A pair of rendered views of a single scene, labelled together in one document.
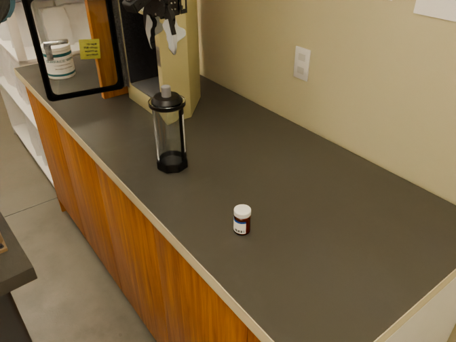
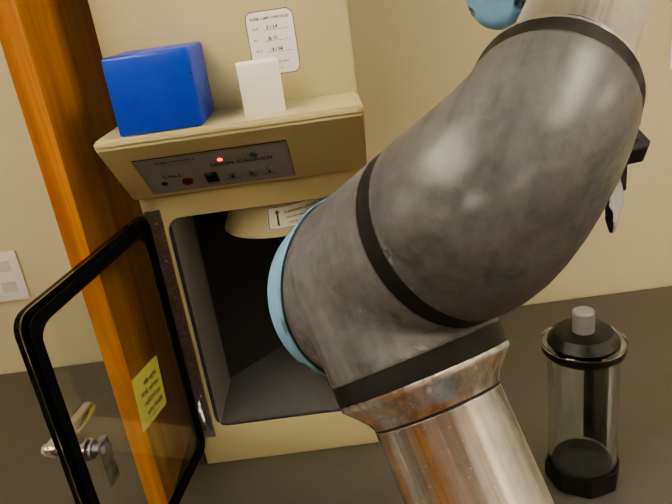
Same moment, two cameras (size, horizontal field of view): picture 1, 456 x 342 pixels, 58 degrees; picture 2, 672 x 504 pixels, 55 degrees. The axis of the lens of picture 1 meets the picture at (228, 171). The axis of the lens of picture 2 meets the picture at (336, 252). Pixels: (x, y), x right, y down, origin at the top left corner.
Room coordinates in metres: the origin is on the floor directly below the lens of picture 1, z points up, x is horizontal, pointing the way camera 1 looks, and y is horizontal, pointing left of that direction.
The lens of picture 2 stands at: (0.89, 0.95, 1.64)
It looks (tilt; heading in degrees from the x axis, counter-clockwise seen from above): 22 degrees down; 309
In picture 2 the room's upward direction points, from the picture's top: 8 degrees counter-clockwise
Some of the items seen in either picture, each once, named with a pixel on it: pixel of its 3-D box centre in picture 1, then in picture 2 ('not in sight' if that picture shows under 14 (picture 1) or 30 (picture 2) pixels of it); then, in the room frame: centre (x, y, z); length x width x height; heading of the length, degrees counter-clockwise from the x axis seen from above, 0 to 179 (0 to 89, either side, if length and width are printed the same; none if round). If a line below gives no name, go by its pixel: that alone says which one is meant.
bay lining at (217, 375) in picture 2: (167, 42); (281, 283); (1.59, 0.23, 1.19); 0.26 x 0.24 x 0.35; 37
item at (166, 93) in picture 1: (166, 96); (583, 332); (1.11, 0.18, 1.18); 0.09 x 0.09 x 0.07
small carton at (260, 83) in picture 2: not in sight; (260, 86); (1.45, 0.35, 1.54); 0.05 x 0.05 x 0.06; 45
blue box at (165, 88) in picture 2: not in sight; (161, 87); (1.55, 0.42, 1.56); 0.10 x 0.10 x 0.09; 37
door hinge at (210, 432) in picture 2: (120, 40); (180, 334); (1.63, 0.42, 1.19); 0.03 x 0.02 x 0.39; 37
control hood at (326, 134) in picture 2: not in sight; (240, 154); (1.48, 0.37, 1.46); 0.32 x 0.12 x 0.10; 37
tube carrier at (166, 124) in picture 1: (169, 132); (582, 406); (1.11, 0.18, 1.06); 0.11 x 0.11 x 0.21
